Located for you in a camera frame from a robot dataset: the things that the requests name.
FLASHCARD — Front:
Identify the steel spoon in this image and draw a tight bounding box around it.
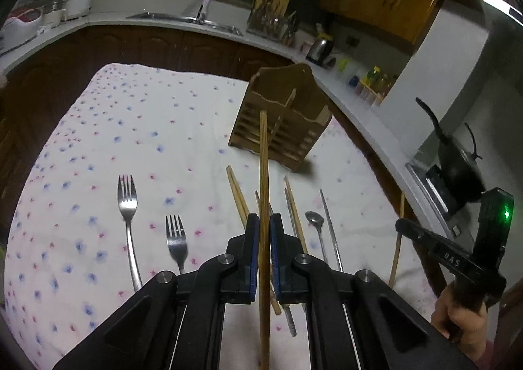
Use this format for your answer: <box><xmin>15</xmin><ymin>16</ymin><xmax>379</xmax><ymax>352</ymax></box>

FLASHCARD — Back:
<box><xmin>305</xmin><ymin>210</ymin><xmax>328</xmax><ymax>263</ymax></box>

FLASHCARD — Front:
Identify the kitchen sink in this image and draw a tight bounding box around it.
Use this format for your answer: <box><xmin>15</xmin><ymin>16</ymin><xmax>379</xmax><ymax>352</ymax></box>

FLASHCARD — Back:
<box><xmin>127</xmin><ymin>12</ymin><xmax>243</xmax><ymax>36</ymax></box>

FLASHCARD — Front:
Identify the person right hand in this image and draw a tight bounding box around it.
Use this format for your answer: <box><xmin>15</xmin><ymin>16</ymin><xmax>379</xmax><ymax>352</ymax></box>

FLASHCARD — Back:
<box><xmin>431</xmin><ymin>283</ymin><xmax>488</xmax><ymax>361</ymax></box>

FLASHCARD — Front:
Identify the small steel fork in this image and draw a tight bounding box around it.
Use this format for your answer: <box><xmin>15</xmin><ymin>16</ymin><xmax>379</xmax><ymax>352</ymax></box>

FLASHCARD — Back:
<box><xmin>165</xmin><ymin>215</ymin><xmax>188</xmax><ymax>275</ymax></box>

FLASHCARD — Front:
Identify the wooden chopstick left pair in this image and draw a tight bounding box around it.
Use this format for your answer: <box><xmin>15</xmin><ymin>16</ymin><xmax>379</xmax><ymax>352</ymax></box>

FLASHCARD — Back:
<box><xmin>226</xmin><ymin>165</ymin><xmax>249</xmax><ymax>228</ymax></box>

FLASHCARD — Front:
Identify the steel chopstick thin right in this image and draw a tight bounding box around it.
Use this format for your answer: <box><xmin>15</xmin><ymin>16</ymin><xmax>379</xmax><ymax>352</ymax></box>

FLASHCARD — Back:
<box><xmin>319</xmin><ymin>189</ymin><xmax>344</xmax><ymax>273</ymax></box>

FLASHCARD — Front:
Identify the floral white tablecloth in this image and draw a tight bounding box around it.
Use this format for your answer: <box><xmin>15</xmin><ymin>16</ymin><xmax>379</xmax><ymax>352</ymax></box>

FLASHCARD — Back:
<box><xmin>2</xmin><ymin>62</ymin><xmax>441</xmax><ymax>370</ymax></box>

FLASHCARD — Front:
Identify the large steel fork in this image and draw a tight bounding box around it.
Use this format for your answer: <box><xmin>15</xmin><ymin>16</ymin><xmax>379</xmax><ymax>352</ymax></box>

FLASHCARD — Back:
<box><xmin>117</xmin><ymin>175</ymin><xmax>143</xmax><ymax>292</ymax></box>

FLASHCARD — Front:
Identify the wooden utensil holder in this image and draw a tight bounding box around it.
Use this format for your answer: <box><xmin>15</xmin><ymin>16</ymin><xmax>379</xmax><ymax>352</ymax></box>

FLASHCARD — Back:
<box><xmin>229</xmin><ymin>63</ymin><xmax>331</xmax><ymax>171</ymax></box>

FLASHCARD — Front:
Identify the spice jar rack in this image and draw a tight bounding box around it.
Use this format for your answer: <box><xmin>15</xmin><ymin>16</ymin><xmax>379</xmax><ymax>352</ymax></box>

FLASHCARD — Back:
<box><xmin>355</xmin><ymin>81</ymin><xmax>384</xmax><ymax>107</ymax></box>

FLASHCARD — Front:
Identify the green drink bottle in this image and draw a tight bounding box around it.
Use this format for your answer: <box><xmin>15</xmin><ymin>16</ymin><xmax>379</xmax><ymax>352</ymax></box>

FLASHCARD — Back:
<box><xmin>363</xmin><ymin>66</ymin><xmax>381</xmax><ymax>88</ymax></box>

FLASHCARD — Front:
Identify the electric steel kettle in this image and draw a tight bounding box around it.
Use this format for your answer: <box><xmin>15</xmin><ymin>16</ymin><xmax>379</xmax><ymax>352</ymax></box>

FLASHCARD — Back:
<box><xmin>306</xmin><ymin>33</ymin><xmax>334</xmax><ymax>66</ymax></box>

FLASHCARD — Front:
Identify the dish drying rack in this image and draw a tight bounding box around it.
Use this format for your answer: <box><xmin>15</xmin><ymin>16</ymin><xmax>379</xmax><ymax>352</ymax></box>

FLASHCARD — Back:
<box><xmin>246</xmin><ymin>11</ymin><xmax>298</xmax><ymax>46</ymax></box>

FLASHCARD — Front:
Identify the wooden cutting board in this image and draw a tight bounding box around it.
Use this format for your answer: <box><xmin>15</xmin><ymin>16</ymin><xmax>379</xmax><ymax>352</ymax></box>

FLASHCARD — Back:
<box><xmin>252</xmin><ymin>0</ymin><xmax>290</xmax><ymax>18</ymax></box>

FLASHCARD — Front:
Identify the white pot with lid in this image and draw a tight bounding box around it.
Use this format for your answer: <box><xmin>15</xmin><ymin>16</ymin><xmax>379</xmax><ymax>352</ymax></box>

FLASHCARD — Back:
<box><xmin>64</xmin><ymin>0</ymin><xmax>91</xmax><ymax>21</ymax></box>

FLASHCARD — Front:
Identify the white red rice cooker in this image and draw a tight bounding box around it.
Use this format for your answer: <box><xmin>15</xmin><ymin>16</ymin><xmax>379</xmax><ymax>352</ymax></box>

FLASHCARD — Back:
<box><xmin>1</xmin><ymin>9</ymin><xmax>42</xmax><ymax>55</ymax></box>

